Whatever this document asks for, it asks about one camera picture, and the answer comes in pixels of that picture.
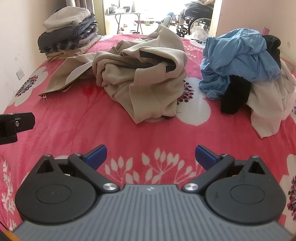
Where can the folding table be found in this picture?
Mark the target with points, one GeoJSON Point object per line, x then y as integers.
{"type": "Point", "coordinates": [124, 14]}

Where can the black wheelchair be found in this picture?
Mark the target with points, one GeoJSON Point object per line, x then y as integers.
{"type": "Point", "coordinates": [196, 14]}

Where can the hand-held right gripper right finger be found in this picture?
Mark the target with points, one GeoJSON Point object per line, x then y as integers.
{"type": "Point", "coordinates": [203, 155]}

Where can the white wall plate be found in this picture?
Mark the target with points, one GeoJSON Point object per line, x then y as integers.
{"type": "Point", "coordinates": [20, 74]}

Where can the white garment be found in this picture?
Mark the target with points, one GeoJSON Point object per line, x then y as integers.
{"type": "Point", "coordinates": [268, 109]}

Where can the teal chair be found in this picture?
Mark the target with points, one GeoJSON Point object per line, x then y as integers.
{"type": "Point", "coordinates": [167, 18]}

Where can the stack of folded clothes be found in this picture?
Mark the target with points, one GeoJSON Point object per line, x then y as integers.
{"type": "Point", "coordinates": [69, 37]}

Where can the pink floral blanket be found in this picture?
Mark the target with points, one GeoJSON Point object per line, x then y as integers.
{"type": "Point", "coordinates": [69, 120]}

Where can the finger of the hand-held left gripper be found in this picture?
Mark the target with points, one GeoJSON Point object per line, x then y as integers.
{"type": "Point", "coordinates": [24, 121]}

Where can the light blue garment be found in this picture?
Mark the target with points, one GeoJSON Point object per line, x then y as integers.
{"type": "Point", "coordinates": [242, 58]}

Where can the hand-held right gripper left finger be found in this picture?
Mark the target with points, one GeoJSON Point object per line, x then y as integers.
{"type": "Point", "coordinates": [100, 154]}

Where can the black garment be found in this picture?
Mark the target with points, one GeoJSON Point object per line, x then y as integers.
{"type": "Point", "coordinates": [235, 97]}

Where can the beige zip jacket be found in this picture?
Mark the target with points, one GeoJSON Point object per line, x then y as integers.
{"type": "Point", "coordinates": [143, 92]}

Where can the white plastic bag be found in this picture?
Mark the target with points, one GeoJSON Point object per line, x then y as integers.
{"type": "Point", "coordinates": [198, 32]}

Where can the grey curtain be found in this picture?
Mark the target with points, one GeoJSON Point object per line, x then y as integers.
{"type": "Point", "coordinates": [81, 5]}

